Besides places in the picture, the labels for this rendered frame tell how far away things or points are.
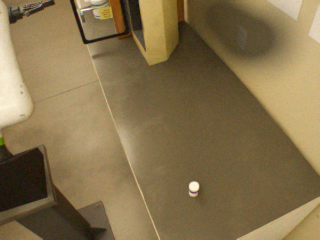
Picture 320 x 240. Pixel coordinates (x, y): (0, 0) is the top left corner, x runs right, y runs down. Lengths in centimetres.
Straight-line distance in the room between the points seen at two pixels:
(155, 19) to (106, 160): 134
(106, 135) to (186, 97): 126
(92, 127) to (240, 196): 180
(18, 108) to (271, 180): 103
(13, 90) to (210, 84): 95
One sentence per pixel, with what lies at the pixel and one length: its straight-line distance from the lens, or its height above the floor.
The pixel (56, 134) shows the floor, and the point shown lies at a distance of 271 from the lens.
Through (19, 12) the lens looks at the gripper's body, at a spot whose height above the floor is 133.
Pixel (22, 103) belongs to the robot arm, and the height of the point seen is 128.
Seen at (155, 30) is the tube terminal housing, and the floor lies 116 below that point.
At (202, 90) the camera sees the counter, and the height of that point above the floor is 94.
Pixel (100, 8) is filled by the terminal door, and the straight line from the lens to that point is 171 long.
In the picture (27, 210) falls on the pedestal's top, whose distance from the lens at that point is 125.
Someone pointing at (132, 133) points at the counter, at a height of 94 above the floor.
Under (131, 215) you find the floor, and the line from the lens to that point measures 211.
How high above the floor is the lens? 195
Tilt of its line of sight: 50 degrees down
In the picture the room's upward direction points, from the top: 8 degrees counter-clockwise
